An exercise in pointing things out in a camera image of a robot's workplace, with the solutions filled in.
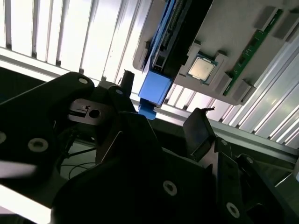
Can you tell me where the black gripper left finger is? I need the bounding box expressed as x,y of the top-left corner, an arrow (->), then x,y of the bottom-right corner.
0,69 -> 185,203

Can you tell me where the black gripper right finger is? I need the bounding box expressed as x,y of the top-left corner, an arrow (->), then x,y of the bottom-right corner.
183,107 -> 299,224

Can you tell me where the hard disk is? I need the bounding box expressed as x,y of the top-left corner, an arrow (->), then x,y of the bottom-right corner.
137,0 -> 214,121

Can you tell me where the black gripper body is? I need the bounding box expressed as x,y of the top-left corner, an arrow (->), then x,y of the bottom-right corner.
50,149 -> 221,224

